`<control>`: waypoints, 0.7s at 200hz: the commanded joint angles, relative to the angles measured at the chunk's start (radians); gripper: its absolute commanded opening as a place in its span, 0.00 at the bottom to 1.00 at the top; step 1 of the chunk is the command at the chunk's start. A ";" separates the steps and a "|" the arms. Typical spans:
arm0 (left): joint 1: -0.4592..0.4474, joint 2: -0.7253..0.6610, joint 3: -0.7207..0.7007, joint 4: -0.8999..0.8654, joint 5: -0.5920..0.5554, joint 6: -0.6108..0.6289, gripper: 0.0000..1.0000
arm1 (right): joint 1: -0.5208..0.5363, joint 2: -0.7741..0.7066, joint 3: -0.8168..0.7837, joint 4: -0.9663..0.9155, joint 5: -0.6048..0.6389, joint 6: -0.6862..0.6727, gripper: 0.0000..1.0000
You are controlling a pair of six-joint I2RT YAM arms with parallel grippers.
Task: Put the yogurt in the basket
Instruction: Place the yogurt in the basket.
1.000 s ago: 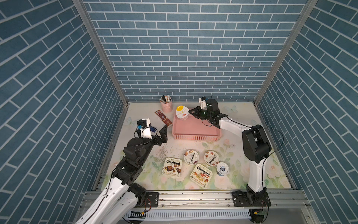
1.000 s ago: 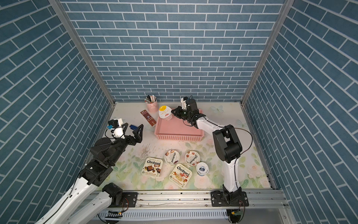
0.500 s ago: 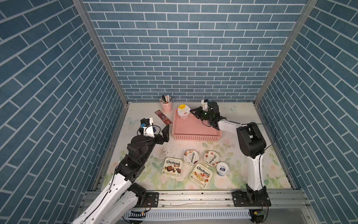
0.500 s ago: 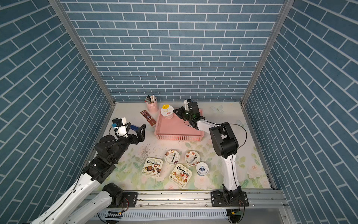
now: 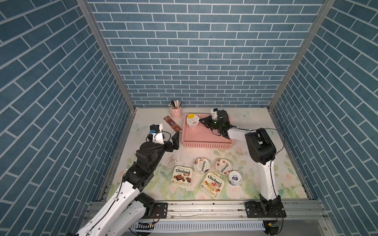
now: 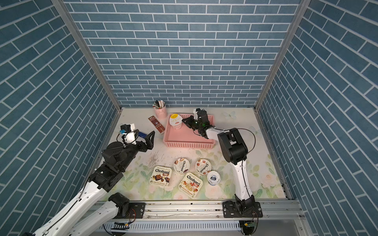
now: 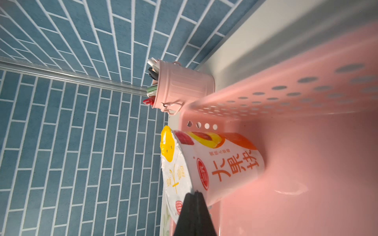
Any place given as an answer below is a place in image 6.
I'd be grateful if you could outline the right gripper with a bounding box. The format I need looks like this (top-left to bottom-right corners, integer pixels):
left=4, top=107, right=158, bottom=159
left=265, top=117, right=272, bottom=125
left=182, top=116, right=203, bottom=132

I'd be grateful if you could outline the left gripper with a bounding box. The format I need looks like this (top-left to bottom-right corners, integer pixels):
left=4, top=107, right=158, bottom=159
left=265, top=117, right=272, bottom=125
left=117, top=131, right=155, bottom=171

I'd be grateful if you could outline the pink plastic basket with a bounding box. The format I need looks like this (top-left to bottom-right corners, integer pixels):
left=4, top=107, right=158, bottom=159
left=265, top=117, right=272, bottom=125
left=163, top=120, right=216, bottom=149

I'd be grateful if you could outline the white yellow yogurt cup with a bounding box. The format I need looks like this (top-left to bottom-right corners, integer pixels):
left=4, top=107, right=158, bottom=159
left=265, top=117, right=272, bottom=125
left=169, top=114, right=183, bottom=129

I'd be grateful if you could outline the square Chobani flip chocolate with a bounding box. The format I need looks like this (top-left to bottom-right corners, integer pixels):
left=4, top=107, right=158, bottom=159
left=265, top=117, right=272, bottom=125
left=149, top=166, right=172, bottom=188

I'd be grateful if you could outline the round Chobani yogurt dark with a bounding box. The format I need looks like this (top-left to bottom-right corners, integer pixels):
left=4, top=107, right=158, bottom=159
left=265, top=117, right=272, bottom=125
left=173, top=157, right=190, bottom=175

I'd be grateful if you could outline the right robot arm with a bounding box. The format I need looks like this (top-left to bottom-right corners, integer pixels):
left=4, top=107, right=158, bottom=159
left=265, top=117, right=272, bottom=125
left=182, top=108, right=263, bottom=218

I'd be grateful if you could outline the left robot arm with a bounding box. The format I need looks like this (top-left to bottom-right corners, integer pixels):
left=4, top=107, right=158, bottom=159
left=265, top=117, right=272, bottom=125
left=32, top=129, right=155, bottom=236

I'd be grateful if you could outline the round Chobani yogurt strawberry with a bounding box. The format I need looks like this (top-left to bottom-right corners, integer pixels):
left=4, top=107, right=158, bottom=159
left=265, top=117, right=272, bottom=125
left=195, top=159, right=212, bottom=175

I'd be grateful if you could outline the small blue white yogurt cup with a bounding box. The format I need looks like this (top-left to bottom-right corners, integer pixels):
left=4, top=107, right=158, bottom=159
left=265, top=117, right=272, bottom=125
left=207, top=171, right=221, bottom=186

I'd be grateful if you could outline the blue small eraser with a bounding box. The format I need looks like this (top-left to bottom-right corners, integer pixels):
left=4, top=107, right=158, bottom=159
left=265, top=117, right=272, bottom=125
left=138, top=132, right=147, bottom=139

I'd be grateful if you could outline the red pencil box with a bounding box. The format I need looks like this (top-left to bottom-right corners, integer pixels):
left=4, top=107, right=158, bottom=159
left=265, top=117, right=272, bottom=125
left=148, top=116, right=165, bottom=134

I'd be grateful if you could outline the pink pen cup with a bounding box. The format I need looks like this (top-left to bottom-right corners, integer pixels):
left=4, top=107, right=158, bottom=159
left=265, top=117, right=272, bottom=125
left=154, top=106, right=168, bottom=120

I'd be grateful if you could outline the square Chobani flip strawberry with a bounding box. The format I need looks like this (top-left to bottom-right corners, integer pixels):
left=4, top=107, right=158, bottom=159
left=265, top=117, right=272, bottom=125
left=178, top=173, right=203, bottom=199

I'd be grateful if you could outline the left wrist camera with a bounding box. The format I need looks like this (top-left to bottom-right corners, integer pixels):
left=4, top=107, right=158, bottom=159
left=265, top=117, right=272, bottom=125
left=120, top=124, right=139, bottom=145

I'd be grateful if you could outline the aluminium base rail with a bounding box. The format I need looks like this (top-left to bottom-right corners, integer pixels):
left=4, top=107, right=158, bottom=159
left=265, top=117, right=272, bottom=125
left=126, top=199, right=305, bottom=221

